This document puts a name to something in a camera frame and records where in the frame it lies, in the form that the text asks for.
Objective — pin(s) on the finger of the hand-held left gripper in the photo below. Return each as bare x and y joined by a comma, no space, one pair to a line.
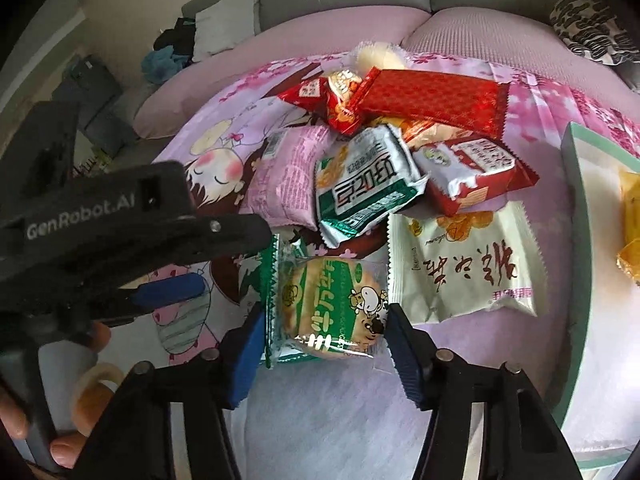
235,232
170,290

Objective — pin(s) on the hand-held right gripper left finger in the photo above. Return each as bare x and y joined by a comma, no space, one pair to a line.
245,360

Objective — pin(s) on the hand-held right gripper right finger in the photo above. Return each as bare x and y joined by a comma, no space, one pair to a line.
406,360

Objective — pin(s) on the green clear cracker packet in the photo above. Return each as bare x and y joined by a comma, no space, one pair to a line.
325,305

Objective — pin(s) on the cream flower-print snack packet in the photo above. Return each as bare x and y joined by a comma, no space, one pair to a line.
465,270

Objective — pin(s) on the green and white snack packet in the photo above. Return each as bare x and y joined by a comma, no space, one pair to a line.
365,185

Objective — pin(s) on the white box with teal rim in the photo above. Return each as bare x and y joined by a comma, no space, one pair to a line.
595,310

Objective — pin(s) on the person's left hand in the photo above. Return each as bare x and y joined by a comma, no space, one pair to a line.
10,412

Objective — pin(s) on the pink snack packet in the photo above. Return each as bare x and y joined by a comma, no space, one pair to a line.
285,180

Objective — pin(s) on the dark grey bag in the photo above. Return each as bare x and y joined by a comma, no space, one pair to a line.
90,90

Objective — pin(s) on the blue cloth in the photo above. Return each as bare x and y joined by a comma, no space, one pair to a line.
157,65

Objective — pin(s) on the small red snack packet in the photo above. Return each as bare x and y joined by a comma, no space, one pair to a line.
305,92

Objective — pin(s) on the orange and red snack packet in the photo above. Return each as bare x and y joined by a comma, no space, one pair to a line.
342,90

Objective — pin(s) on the dark clothes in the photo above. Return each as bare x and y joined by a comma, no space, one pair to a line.
175,37

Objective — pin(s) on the red and white snack packet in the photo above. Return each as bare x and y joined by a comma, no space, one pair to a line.
465,170

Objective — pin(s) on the light grey pillow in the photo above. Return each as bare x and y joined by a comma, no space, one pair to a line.
220,25

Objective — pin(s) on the pink ribbed sofa cover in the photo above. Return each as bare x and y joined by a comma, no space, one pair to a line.
325,35

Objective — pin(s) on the pale yellow wrapped pastry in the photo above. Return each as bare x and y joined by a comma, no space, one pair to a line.
377,55

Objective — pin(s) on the long red patterned snack packet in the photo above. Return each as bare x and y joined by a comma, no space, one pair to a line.
430,97

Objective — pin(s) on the yellow pastry packet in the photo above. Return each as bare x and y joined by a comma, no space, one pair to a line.
631,230

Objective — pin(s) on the pink printed blanket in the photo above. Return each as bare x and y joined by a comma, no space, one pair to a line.
555,110

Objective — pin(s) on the black and white patterned pillow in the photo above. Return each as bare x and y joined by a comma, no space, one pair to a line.
585,20

